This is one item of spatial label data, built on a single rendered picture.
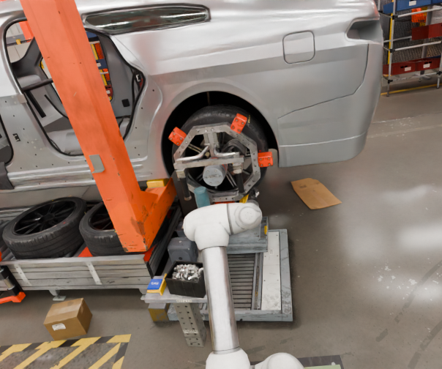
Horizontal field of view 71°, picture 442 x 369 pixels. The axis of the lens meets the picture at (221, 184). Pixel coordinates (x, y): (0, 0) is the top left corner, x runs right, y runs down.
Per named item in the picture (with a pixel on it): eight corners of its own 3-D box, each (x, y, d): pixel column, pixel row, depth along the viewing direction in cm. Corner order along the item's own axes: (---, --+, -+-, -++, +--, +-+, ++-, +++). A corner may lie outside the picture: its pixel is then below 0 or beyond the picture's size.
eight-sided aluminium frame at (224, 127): (263, 193, 215) (253, 118, 190) (263, 198, 209) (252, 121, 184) (188, 200, 226) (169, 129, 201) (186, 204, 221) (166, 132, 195)
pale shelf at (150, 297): (226, 277, 174) (225, 274, 172) (222, 302, 159) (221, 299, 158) (155, 280, 183) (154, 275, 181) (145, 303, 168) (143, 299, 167)
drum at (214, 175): (230, 170, 210) (226, 151, 203) (226, 186, 192) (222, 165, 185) (210, 172, 213) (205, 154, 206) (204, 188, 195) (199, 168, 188)
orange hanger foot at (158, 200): (177, 194, 249) (166, 154, 233) (156, 235, 204) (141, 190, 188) (158, 195, 253) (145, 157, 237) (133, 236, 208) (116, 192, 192)
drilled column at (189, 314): (206, 332, 194) (192, 283, 175) (203, 346, 186) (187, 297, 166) (191, 331, 196) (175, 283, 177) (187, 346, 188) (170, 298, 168)
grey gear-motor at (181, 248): (211, 244, 256) (202, 209, 240) (200, 283, 220) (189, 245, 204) (189, 245, 260) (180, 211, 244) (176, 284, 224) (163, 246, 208)
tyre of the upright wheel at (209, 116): (167, 164, 243) (243, 199, 249) (158, 178, 223) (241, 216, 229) (199, 86, 210) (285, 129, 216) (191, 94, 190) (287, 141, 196)
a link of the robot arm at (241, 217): (259, 199, 137) (228, 203, 139) (260, 196, 120) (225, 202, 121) (264, 228, 136) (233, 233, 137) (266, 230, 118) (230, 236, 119)
